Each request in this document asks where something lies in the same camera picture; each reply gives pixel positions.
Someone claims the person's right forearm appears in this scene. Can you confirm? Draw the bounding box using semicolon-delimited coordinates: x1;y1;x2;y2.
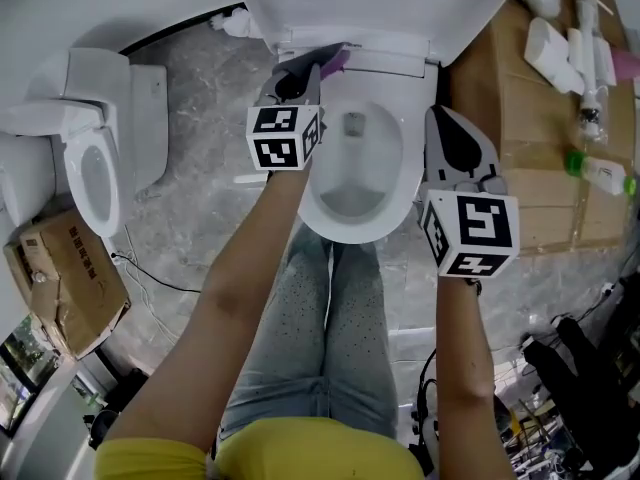
435;275;517;480

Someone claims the person's left leg in jeans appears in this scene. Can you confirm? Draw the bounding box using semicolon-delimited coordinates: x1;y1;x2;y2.
218;226;335;440

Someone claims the black floor cable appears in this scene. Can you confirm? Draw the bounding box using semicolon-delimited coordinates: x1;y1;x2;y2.
110;251;202;295

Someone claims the large flat cardboard box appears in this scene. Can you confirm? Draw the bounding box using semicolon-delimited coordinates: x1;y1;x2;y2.
447;0;640;257

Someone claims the white curved fixture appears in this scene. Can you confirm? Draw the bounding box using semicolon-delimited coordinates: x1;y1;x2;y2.
0;0;247;107

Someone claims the person's leg in jeans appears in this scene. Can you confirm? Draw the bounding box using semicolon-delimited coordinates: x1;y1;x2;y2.
323;240;401;440
218;226;335;440

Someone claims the person's yellow shirt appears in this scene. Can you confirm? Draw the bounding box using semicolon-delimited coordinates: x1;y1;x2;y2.
93;415;426;480

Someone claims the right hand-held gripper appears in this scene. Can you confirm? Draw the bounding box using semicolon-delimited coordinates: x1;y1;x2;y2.
418;104;522;280

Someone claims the white bottle with green cap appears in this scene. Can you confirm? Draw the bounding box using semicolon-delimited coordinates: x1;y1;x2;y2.
566;149;638;197

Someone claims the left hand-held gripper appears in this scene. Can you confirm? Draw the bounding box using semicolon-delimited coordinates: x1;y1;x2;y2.
245;42;351;172

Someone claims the person's left forearm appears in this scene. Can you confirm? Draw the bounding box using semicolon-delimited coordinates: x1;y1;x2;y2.
102;165;314;452

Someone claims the person's right leg in jeans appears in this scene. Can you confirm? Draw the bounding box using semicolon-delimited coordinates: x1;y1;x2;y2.
323;240;401;440

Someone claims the white foam block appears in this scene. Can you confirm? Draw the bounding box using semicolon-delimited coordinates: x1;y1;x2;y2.
523;16;586;95

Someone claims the white display toilet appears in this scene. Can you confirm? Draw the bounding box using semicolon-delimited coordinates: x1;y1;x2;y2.
0;46;170;240

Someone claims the pink plastic object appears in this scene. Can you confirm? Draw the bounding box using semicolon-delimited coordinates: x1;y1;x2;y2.
611;47;640;82

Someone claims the small brown cardboard box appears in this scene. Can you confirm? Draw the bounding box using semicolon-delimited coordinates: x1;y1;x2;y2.
2;210;133;361

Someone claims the white plastic pipe assembly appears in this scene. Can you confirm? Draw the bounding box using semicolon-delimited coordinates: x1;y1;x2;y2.
567;0;619;142

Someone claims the white toilet lid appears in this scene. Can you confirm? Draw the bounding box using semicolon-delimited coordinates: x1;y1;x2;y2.
232;0;525;67

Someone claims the purple cloth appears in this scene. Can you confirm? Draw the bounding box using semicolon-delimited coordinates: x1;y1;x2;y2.
319;43;363;82

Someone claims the white crumpled paper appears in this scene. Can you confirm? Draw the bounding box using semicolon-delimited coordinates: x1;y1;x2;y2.
208;7;253;38

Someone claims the black bag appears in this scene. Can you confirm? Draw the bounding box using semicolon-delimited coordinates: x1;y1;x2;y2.
522;315;640;474

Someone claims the white toilet bowl with seat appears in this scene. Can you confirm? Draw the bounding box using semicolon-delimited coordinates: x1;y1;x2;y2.
273;42;441;246

